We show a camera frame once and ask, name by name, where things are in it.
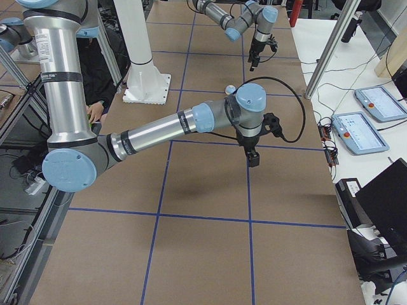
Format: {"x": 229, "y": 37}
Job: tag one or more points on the white camera pillar with base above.
{"x": 145, "y": 83}

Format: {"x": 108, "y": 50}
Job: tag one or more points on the black box with label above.
{"x": 352, "y": 211}

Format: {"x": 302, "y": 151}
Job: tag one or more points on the near blue teach pendant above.
{"x": 358, "y": 133}

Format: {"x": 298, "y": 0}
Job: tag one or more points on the blue white call bell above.
{"x": 229, "y": 89}

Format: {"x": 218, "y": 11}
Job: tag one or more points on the black bottle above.
{"x": 351, "y": 29}

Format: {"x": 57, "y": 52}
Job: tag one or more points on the orange circuit board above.
{"x": 325, "y": 132}

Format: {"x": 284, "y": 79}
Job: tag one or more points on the blue teach pendant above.
{"x": 358, "y": 133}
{"x": 380, "y": 104}

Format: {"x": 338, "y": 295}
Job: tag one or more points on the black laptop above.
{"x": 384, "y": 201}

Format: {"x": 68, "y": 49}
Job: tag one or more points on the seated person in black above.
{"x": 98, "y": 85}

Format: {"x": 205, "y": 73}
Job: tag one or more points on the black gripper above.
{"x": 256, "y": 50}
{"x": 248, "y": 142}

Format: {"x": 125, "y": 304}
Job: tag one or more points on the far blue teach pendant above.
{"x": 380, "y": 104}

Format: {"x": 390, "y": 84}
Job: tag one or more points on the red cylinder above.
{"x": 297, "y": 5}

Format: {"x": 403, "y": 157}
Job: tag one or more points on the aluminium frame post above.
{"x": 341, "y": 25}

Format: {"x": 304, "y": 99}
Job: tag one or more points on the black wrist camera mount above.
{"x": 272, "y": 43}
{"x": 271, "y": 124}

